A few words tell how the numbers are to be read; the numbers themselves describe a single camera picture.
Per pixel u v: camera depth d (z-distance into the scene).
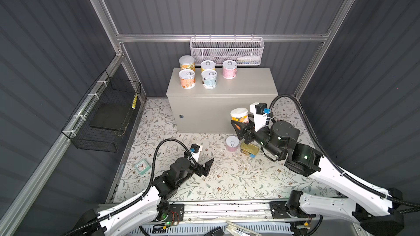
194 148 0.67
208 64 0.81
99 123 0.70
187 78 0.74
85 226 0.41
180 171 0.58
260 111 0.49
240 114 0.58
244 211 0.75
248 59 0.87
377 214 0.40
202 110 0.84
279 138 0.44
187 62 0.78
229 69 0.79
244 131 0.52
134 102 0.83
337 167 0.43
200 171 0.70
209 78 0.74
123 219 0.46
